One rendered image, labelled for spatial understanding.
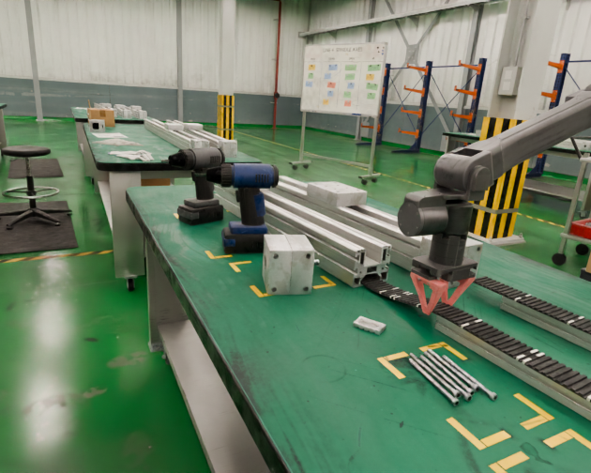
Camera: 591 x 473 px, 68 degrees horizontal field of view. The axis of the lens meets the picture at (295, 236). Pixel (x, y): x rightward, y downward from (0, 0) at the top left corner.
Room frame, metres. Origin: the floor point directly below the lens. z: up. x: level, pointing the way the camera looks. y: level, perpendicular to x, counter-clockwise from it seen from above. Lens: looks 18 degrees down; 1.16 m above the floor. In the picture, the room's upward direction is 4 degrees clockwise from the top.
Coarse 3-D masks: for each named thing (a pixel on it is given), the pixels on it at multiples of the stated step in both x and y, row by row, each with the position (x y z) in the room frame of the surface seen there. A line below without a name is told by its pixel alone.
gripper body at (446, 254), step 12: (432, 240) 0.73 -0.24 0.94; (444, 240) 0.70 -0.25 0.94; (456, 240) 0.70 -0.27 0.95; (432, 252) 0.72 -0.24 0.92; (444, 252) 0.70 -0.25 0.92; (456, 252) 0.70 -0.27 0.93; (420, 264) 0.71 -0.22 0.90; (432, 264) 0.70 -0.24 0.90; (444, 264) 0.70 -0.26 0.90; (456, 264) 0.70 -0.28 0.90; (468, 264) 0.71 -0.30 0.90
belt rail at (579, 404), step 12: (444, 324) 0.69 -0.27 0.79; (456, 336) 0.66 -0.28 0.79; (468, 336) 0.64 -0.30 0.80; (480, 348) 0.62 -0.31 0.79; (492, 348) 0.61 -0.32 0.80; (492, 360) 0.60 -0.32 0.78; (504, 360) 0.59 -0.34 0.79; (516, 360) 0.57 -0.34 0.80; (516, 372) 0.57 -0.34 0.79; (528, 372) 0.56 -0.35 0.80; (540, 384) 0.54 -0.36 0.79; (552, 384) 0.53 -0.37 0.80; (552, 396) 0.52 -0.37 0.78; (564, 396) 0.51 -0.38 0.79; (576, 396) 0.50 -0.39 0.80; (576, 408) 0.50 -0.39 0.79; (588, 408) 0.49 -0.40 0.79
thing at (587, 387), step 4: (584, 380) 0.52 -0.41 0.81; (588, 380) 0.52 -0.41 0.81; (580, 384) 0.51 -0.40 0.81; (584, 384) 0.51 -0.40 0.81; (588, 384) 0.51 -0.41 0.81; (572, 388) 0.50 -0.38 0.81; (576, 388) 0.50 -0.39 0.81; (580, 388) 0.50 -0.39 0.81; (584, 388) 0.50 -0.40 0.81; (588, 388) 0.50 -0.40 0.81; (576, 392) 0.49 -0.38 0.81; (580, 392) 0.49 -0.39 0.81; (584, 392) 0.49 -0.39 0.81; (588, 392) 0.49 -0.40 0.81; (580, 396) 0.49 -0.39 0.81; (584, 396) 0.49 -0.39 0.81
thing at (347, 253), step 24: (264, 192) 1.36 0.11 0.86; (240, 216) 1.33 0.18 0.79; (264, 216) 1.20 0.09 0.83; (288, 216) 1.09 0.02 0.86; (312, 216) 1.12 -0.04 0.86; (312, 240) 0.99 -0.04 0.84; (336, 240) 0.92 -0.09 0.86; (360, 240) 0.95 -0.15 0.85; (336, 264) 0.91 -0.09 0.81; (360, 264) 0.87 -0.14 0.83; (384, 264) 0.90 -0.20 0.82
